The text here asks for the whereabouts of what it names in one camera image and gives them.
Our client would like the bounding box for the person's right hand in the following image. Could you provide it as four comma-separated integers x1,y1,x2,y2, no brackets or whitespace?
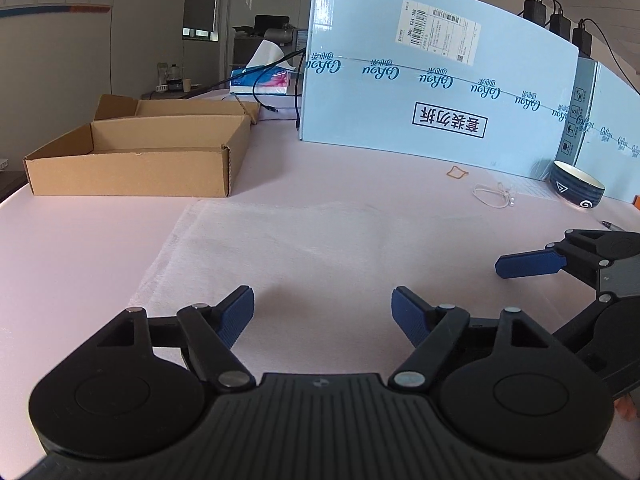
614,394,639,422

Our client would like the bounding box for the grey black pen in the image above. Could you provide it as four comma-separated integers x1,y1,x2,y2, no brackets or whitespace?
601,221,625,232

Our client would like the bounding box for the dark blue ceramic bowl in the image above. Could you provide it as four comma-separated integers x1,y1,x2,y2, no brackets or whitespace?
549,160,605,209

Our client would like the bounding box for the tan rubber band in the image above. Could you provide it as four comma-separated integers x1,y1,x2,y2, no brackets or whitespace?
446,165,469,180

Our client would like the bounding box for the open brown cardboard box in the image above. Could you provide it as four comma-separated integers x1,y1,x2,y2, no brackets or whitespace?
24,94,259,197

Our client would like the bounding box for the large light blue carton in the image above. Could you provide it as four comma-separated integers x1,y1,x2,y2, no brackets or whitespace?
299,0,578,180

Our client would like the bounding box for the black power adapter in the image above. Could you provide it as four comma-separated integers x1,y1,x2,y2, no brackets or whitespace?
572,18,592,58
520,0,547,26
548,11,572,40

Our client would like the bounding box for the blue tissue box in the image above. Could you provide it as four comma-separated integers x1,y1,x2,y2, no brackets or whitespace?
229,39,296,96

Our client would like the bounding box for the black cable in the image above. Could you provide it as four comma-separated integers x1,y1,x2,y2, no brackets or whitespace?
199,46,307,131

